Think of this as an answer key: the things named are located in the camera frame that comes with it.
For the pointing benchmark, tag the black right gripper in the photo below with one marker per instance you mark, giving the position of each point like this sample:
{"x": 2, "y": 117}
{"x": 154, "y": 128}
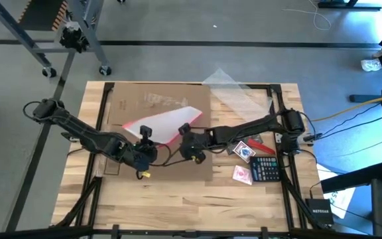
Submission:
{"x": 194, "y": 144}

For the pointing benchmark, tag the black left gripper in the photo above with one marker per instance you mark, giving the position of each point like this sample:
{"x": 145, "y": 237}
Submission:
{"x": 144, "y": 156}

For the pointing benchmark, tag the pink mesh zipper pouch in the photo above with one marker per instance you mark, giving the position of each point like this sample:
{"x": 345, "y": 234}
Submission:
{"x": 167, "y": 124}

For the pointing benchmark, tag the playing card box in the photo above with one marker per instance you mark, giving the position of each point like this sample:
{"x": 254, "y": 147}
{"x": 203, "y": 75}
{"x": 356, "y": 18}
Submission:
{"x": 244, "y": 151}

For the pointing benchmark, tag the brown cardboard box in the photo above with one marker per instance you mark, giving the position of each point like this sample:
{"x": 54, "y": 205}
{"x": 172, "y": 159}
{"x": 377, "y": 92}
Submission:
{"x": 134, "y": 99}

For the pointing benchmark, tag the pink white card packet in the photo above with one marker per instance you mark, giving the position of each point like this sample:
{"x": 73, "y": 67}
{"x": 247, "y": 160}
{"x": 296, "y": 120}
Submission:
{"x": 242, "y": 175}

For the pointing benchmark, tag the red box cutter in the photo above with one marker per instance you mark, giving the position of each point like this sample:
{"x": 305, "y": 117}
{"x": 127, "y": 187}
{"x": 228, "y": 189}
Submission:
{"x": 262, "y": 147}

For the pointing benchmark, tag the black calculator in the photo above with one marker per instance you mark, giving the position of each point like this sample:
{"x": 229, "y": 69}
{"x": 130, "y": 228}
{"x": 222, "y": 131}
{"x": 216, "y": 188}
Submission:
{"x": 265, "y": 168}

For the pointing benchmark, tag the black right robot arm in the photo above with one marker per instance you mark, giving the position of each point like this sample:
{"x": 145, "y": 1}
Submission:
{"x": 250, "y": 127}

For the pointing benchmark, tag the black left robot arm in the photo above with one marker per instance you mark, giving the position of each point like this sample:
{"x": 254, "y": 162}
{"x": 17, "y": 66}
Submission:
{"x": 88, "y": 136}

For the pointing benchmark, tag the grey metal rolling cart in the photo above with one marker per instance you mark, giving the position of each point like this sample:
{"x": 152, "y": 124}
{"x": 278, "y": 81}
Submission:
{"x": 89, "y": 30}

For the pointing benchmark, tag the black tangled device bundle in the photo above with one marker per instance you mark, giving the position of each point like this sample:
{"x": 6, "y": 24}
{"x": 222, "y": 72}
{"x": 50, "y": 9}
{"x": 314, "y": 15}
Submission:
{"x": 73, "y": 38}

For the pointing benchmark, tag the white printed paper sheet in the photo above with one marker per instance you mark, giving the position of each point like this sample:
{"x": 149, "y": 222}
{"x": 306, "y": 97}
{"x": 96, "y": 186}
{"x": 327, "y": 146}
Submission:
{"x": 343, "y": 199}

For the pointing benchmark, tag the black desk leg beam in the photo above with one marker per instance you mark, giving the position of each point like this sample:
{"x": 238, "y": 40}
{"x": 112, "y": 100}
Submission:
{"x": 353, "y": 177}

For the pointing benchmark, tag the black yellow striped mat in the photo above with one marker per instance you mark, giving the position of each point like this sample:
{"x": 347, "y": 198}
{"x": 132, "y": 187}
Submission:
{"x": 41, "y": 15}

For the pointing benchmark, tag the black aluminium table frame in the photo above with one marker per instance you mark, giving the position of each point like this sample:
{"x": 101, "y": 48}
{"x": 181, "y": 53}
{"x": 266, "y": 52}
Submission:
{"x": 95, "y": 116}

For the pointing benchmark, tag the silver metal bracket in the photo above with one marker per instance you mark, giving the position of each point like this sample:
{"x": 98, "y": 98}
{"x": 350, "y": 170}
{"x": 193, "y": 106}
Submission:
{"x": 278, "y": 136}

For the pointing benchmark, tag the black Netgear network switch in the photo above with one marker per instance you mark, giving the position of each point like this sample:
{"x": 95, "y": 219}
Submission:
{"x": 320, "y": 211}

